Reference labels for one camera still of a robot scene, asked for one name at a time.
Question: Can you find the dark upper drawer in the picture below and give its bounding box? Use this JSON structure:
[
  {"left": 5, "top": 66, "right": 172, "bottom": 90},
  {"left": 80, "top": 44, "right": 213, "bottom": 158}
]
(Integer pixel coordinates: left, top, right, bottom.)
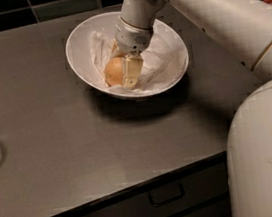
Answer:
[{"left": 40, "top": 158, "right": 235, "bottom": 217}]

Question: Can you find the orange fruit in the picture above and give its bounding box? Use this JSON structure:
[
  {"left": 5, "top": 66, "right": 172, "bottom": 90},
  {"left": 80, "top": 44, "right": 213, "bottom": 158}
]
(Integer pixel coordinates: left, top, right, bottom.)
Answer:
[{"left": 104, "top": 56, "right": 124, "bottom": 87}]

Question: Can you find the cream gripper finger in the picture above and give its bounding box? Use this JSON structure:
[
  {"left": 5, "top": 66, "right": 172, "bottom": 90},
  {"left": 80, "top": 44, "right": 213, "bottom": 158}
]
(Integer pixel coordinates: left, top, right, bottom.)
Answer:
[
  {"left": 111, "top": 43, "right": 125, "bottom": 58},
  {"left": 120, "top": 55, "right": 144, "bottom": 89}
]

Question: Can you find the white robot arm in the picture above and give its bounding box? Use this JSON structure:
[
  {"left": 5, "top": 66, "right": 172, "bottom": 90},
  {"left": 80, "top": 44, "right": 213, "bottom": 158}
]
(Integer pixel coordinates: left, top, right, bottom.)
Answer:
[{"left": 114, "top": 0, "right": 272, "bottom": 217}]

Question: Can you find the white rounded gripper body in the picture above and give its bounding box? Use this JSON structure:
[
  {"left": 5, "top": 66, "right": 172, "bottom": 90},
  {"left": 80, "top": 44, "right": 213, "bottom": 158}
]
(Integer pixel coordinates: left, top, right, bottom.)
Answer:
[{"left": 114, "top": 16, "right": 153, "bottom": 55}]

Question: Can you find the black drawer handle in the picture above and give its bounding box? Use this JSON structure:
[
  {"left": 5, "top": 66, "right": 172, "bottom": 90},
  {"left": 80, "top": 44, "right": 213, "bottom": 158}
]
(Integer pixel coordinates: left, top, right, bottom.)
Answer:
[{"left": 148, "top": 181, "right": 185, "bottom": 207}]

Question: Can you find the white paper napkin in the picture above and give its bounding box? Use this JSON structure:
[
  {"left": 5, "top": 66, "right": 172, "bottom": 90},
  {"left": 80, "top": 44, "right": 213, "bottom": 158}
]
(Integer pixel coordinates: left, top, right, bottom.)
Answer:
[{"left": 90, "top": 20, "right": 189, "bottom": 98}]

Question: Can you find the white ceramic bowl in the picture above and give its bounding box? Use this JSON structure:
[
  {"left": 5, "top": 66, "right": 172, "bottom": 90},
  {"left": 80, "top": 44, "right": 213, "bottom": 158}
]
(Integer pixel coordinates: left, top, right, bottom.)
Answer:
[{"left": 60, "top": 1, "right": 194, "bottom": 108}]

